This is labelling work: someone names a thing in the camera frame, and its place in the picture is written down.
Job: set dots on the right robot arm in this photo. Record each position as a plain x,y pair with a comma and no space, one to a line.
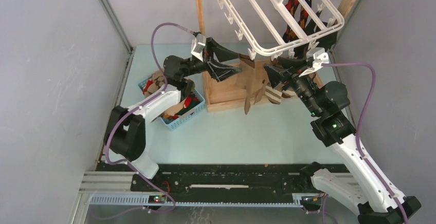
375,199

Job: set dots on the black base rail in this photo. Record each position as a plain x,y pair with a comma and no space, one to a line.
233,183

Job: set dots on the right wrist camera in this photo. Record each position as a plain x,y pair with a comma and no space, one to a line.
316,57

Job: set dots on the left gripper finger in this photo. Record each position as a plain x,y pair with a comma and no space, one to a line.
221,72
222,53

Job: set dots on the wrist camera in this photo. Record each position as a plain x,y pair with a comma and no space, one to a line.
316,57
198,46

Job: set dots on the brown argyle sock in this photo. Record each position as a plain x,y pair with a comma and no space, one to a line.
154,83

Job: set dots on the black sock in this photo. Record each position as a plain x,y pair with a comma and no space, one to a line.
326,42

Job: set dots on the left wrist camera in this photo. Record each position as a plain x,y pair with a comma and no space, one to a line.
198,46

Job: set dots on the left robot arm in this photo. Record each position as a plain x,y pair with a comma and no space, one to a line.
125,135

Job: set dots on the blue plastic basket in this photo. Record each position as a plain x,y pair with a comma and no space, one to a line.
178,114

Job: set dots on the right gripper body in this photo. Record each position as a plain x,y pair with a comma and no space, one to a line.
295,81

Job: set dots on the white plastic clip hanger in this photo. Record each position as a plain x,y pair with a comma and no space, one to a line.
276,27

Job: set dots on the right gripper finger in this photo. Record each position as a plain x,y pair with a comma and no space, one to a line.
293,62
276,75

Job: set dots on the plain brown sock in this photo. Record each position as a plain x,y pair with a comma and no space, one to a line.
253,79

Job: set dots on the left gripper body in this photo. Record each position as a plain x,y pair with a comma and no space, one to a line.
205,59

